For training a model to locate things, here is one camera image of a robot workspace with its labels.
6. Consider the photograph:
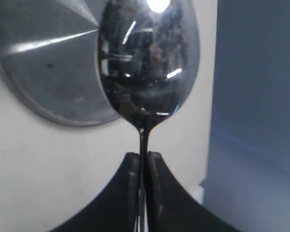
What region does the grey round metal tray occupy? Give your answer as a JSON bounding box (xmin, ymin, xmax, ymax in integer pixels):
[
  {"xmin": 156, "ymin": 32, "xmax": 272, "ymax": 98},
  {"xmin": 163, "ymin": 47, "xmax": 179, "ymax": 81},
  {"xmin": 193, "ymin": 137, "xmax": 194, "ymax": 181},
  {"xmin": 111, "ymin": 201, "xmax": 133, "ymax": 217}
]
[{"xmin": 0, "ymin": 0, "xmax": 119, "ymax": 127}]

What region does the shiny metal spoon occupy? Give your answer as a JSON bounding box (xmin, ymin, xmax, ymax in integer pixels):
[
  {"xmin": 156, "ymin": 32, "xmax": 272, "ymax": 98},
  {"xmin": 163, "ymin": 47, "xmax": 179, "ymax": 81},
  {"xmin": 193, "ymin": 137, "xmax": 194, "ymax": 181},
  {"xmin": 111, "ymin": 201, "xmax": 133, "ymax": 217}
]
[{"xmin": 98, "ymin": 0, "xmax": 200, "ymax": 232}]

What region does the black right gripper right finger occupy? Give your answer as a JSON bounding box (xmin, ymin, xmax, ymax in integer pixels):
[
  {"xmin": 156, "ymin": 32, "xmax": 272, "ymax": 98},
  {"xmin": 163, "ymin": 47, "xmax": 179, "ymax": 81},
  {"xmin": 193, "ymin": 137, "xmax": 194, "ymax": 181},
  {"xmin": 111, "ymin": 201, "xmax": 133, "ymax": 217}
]
[{"xmin": 146, "ymin": 152, "xmax": 238, "ymax": 232}]

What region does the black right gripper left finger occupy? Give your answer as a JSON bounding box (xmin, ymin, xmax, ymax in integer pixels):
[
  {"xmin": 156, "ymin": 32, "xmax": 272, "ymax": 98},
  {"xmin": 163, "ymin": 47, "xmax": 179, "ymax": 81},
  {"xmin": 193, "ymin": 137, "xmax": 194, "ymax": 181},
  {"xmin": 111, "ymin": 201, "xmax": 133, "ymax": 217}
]
[{"xmin": 52, "ymin": 153, "xmax": 140, "ymax": 232}]

